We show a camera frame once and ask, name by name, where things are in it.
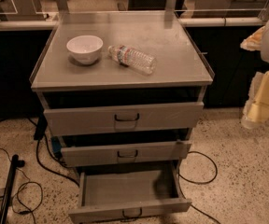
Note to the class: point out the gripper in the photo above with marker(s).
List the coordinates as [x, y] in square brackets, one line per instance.
[256, 111]

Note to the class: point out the grey bottom drawer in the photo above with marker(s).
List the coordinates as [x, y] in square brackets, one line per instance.
[127, 191]

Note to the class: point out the grey drawer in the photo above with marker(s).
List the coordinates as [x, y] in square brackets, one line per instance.
[127, 191]
[131, 147]
[116, 111]

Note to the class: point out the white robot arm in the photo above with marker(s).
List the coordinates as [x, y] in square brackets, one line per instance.
[256, 109]

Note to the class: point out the grey drawer cabinet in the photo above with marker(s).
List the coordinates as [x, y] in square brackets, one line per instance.
[178, 64]

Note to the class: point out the grey middle drawer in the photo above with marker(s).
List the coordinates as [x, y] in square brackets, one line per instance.
[131, 147]

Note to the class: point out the grey top drawer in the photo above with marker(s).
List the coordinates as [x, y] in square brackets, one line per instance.
[116, 111]

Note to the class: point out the clear plastic water bottle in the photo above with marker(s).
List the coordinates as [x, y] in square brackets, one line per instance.
[133, 58]

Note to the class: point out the white ceramic bowl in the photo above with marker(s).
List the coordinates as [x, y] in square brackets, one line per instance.
[85, 49]

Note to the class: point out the black metal stand leg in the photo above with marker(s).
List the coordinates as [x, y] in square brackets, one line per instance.
[14, 165]

